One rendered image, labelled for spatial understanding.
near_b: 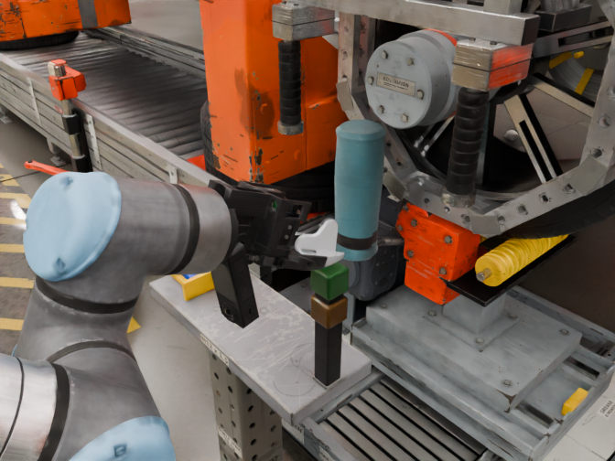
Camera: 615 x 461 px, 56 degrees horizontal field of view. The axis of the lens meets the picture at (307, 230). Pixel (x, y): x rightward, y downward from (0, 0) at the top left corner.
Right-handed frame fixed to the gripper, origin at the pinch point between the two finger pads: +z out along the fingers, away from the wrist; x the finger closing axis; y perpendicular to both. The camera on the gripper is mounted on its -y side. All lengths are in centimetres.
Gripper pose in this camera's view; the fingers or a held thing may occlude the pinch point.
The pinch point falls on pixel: (317, 250)
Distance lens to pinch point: 75.8
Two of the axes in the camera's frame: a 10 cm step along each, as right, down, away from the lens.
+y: 2.9, -9.4, -1.9
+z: 6.2, 0.3, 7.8
